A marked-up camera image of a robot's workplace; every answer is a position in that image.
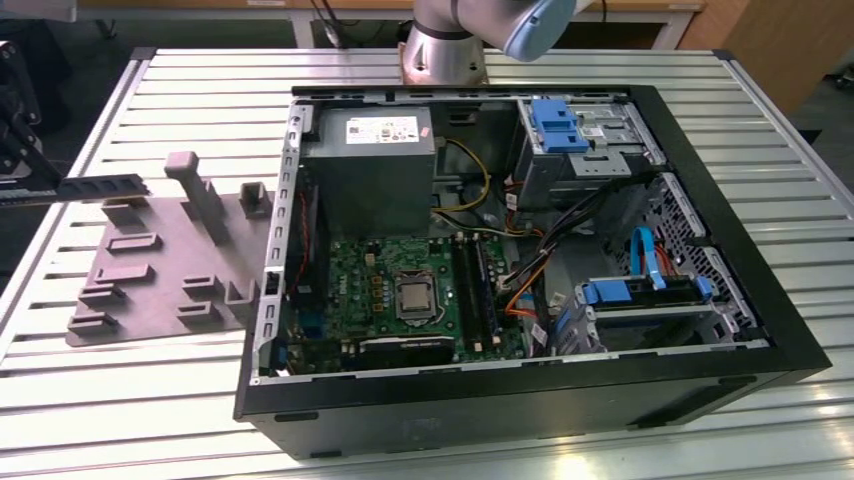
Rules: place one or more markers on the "green motherboard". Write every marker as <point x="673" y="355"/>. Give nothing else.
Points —
<point x="354" y="280"/>

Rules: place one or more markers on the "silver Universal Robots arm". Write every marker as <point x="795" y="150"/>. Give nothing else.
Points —
<point x="441" y="30"/>

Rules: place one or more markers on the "wooden cabinet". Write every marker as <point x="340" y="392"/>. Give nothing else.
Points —
<point x="768" y="50"/>

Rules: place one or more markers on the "silver metal drive cage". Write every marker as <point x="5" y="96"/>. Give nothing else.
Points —
<point x="601" y="165"/>

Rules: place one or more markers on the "CPU socket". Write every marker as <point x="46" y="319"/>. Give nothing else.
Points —
<point x="416" y="274"/>

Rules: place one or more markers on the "white desk wooden top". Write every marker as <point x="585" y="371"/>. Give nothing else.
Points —
<point x="676" y="30"/>

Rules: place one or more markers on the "hard disk in blue carrier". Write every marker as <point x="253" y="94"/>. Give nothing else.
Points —
<point x="608" y="292"/>

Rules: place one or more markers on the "blue drive bay latch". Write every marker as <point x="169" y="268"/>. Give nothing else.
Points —
<point x="554" y="117"/>

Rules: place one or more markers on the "silver CPU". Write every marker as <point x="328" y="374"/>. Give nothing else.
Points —
<point x="416" y="297"/>

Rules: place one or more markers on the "RAM stick black chips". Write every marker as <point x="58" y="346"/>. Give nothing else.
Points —
<point x="488" y="300"/>
<point x="107" y="186"/>

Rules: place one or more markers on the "grey parts rack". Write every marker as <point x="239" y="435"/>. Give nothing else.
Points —
<point x="167" y="260"/>

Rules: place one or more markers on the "grey power supply unit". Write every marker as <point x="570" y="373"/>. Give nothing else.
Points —
<point x="368" y="175"/>

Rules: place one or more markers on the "black open PC case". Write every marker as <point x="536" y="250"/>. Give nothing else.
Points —
<point x="468" y="415"/>

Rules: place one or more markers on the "black RAM slot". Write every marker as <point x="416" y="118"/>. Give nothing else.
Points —
<point x="465" y="295"/>

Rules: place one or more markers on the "black graphics card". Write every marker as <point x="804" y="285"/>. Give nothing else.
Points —
<point x="401" y="350"/>

